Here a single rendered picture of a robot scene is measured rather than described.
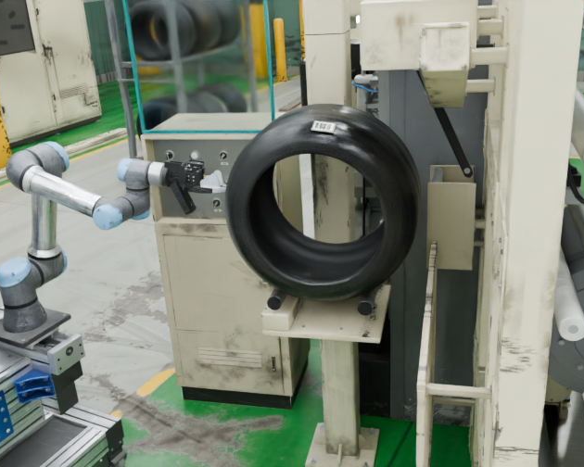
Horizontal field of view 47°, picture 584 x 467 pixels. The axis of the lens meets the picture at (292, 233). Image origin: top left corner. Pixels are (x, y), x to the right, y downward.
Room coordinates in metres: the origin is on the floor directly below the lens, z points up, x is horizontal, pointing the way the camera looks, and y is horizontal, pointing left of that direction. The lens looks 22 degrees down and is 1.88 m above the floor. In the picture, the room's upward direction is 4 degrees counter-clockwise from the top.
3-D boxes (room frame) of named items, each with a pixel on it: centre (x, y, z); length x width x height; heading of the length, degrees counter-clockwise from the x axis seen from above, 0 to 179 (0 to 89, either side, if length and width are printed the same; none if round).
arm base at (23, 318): (2.15, 0.98, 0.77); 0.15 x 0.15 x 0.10
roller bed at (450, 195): (2.09, -0.53, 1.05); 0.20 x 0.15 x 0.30; 166
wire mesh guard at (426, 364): (1.66, -0.37, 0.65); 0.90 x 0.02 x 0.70; 166
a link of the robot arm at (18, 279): (2.16, 0.98, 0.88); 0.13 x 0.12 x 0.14; 154
